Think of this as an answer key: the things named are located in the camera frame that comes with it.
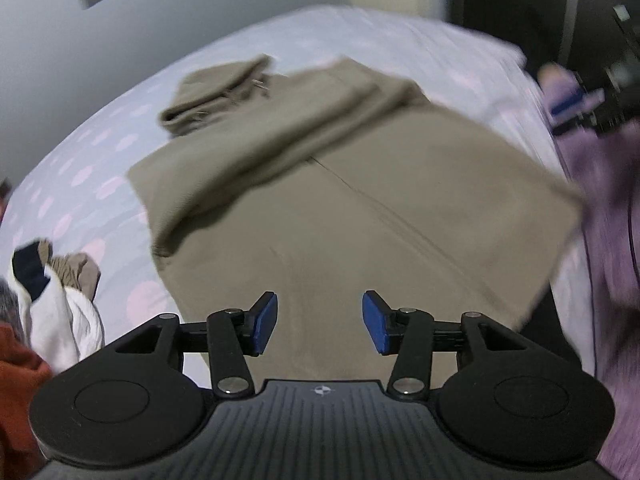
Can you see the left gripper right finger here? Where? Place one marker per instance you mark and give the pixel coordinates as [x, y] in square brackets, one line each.
[499, 396]

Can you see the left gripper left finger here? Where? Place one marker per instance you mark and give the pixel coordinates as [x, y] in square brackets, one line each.
[150, 391]

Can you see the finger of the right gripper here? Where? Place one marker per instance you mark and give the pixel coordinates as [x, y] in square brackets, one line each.
[577, 111]

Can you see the beige zip hoodie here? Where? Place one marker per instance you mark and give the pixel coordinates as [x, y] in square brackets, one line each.
[326, 183]

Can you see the purple garment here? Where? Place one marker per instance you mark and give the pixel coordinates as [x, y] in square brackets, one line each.
[606, 168]

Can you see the white garment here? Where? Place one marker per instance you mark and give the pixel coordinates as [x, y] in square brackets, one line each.
[62, 325]

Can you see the orange garment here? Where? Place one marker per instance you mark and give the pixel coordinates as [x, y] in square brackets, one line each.
[23, 372]

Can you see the khaki folded garment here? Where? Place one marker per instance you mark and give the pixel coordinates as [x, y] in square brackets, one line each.
[78, 270]

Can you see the grey fuzzy garment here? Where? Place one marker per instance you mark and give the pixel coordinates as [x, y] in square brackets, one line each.
[10, 310]

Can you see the polka dot bed sheet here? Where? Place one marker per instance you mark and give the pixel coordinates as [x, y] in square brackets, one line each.
[80, 197]

